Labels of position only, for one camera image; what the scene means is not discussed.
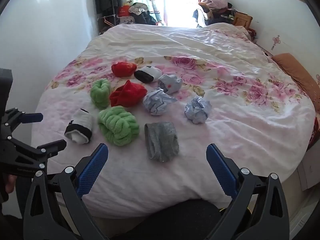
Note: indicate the dark clothes pile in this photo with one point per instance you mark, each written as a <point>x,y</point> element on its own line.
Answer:
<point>142,13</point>

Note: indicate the small green fuzzy sock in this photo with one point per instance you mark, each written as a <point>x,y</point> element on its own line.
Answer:
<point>100,93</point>

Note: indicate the black and white plush sock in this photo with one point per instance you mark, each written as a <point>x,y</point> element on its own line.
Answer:
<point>78,126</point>
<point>147,74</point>

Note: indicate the small cardboard box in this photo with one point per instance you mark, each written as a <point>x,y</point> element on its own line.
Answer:
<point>127,20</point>

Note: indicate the dark red cloth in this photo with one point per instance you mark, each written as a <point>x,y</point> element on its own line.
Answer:
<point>314,135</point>

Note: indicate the clothes pile with pink cloth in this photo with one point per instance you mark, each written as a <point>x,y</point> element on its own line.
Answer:
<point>215,5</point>

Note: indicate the light blue sock left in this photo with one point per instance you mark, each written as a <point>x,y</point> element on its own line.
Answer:
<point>158,101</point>

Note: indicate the light blue sock right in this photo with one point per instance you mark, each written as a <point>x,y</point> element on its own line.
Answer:
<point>197,110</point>

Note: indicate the orange pillow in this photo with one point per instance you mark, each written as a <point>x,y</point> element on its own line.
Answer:
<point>295,72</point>

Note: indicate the plain red knit sock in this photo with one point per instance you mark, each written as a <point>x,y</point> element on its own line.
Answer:
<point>127,93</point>

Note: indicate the pink floral blanket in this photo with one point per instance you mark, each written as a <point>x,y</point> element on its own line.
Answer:
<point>237,130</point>

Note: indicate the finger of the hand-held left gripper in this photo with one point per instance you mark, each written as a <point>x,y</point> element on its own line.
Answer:
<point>32,117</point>
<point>53,146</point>

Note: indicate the large green fuzzy sock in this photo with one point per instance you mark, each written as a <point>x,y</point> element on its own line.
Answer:
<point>118,125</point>

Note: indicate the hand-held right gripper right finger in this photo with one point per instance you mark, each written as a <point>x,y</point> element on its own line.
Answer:
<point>222,170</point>

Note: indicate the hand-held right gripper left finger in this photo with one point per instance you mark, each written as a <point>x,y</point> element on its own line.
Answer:
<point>92,170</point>

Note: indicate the light blue sock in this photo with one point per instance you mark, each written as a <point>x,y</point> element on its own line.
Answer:
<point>197,110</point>
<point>158,101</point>

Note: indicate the red sock with gold print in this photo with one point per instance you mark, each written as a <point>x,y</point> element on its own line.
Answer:
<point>123,69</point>

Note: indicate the red knot wall ornament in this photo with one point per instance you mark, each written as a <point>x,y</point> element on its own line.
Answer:
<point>275,41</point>

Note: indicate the light grey sock red dot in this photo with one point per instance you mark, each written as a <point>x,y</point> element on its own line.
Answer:
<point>170,83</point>

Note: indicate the person's left hand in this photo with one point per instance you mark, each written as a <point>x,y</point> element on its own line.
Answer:
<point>11,183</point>

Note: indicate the grey knit sock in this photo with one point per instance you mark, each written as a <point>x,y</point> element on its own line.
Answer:
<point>162,141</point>

